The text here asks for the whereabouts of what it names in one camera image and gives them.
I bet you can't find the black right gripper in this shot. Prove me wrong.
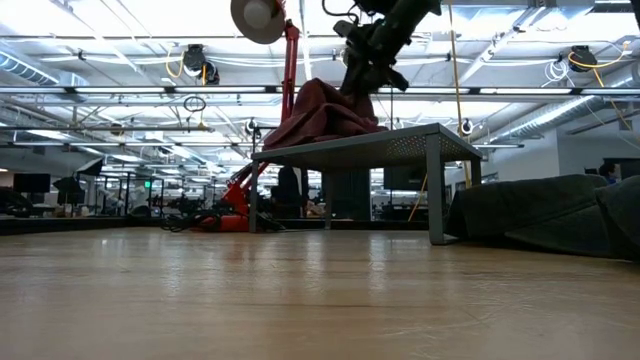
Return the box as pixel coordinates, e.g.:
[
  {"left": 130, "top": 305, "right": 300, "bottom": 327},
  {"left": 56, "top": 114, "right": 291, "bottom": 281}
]
[{"left": 332, "top": 19, "right": 410, "bottom": 99}]

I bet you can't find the black aluminium table frame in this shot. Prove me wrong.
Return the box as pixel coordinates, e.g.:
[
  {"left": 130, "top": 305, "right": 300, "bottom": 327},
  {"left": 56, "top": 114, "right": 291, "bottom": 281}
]
[{"left": 0, "top": 213, "right": 432, "bottom": 236}]

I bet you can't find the black studio umbrella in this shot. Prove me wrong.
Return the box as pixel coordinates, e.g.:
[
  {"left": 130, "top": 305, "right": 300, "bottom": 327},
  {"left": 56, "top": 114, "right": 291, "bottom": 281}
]
[{"left": 52, "top": 176, "right": 87, "bottom": 199}]

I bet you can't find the silver ventilation duct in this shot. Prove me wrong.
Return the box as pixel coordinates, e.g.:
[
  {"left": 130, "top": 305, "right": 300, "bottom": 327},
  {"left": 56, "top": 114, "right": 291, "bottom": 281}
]
[
  {"left": 0, "top": 49, "right": 61, "bottom": 87},
  {"left": 492, "top": 93, "right": 640, "bottom": 145}
]

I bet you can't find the black monitor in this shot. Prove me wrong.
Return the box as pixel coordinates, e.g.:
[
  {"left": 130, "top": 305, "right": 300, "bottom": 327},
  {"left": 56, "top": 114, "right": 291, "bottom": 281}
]
[{"left": 13, "top": 172, "right": 52, "bottom": 195}]

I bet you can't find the black ceiling cable reel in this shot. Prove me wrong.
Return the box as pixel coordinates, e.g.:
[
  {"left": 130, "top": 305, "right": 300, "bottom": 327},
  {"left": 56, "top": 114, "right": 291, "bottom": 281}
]
[
  {"left": 568, "top": 44, "right": 600, "bottom": 74},
  {"left": 181, "top": 43, "right": 221, "bottom": 87}
]

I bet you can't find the black studio softbox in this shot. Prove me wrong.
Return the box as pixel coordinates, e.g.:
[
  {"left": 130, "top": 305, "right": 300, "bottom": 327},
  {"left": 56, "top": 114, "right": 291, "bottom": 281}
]
[{"left": 74, "top": 157, "right": 105, "bottom": 177}]

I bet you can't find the long ceiling light rail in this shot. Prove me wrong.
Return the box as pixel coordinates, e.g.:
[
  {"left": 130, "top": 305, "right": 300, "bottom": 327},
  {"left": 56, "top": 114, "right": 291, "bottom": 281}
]
[{"left": 0, "top": 84, "right": 640, "bottom": 97}]

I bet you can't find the grey perforated metal shelf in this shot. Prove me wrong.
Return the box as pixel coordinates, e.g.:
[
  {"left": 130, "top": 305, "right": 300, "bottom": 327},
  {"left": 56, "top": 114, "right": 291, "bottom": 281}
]
[{"left": 248, "top": 122, "right": 485, "bottom": 247}]

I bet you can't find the yellow hanging cable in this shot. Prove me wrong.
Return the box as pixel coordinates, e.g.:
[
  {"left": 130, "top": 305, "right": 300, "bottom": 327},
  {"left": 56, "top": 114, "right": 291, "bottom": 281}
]
[{"left": 407, "top": 0, "right": 475, "bottom": 222}]

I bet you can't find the black upright panel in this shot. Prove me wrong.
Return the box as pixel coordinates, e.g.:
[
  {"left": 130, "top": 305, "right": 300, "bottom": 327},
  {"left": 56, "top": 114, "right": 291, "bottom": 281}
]
[{"left": 322, "top": 169, "right": 372, "bottom": 222}]

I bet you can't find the person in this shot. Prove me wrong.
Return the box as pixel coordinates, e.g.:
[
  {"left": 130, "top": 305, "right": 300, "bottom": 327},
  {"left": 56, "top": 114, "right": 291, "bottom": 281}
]
[
  {"left": 275, "top": 166, "right": 302, "bottom": 221},
  {"left": 598, "top": 162, "right": 620, "bottom": 185}
]

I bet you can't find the red desk lamp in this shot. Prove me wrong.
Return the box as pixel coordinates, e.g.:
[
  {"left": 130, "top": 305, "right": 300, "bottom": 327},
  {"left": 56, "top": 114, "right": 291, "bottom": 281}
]
[{"left": 199, "top": 0, "right": 302, "bottom": 234}]

